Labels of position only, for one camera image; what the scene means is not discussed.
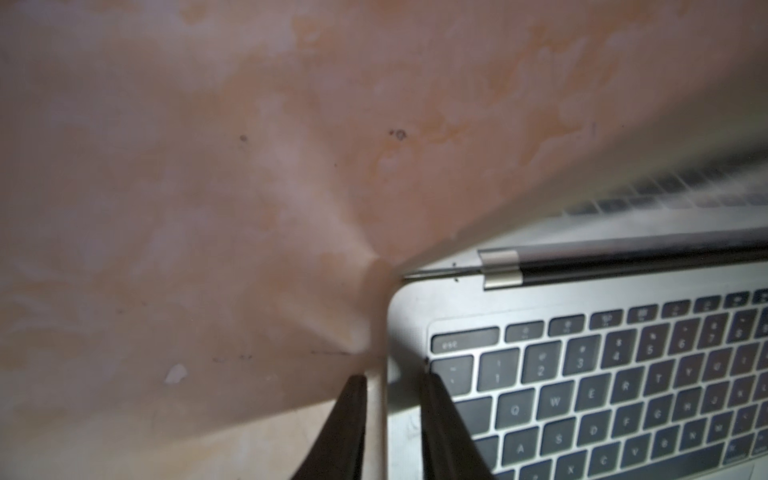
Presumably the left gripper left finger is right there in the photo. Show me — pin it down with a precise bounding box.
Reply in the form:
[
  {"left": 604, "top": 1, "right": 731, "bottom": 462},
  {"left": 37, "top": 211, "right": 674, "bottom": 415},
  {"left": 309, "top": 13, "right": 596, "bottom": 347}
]
[{"left": 292, "top": 375, "right": 368, "bottom": 480}]

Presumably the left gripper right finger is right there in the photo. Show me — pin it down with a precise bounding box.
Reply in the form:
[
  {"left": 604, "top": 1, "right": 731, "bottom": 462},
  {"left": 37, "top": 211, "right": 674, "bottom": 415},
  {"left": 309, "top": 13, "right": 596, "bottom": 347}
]
[{"left": 419, "top": 372, "right": 494, "bottom": 480}]

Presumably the silver laptop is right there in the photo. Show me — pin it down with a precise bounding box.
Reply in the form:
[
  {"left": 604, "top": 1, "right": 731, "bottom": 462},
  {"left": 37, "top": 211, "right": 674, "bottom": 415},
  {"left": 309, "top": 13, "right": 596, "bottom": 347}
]
[{"left": 387, "top": 146, "right": 767, "bottom": 479}]

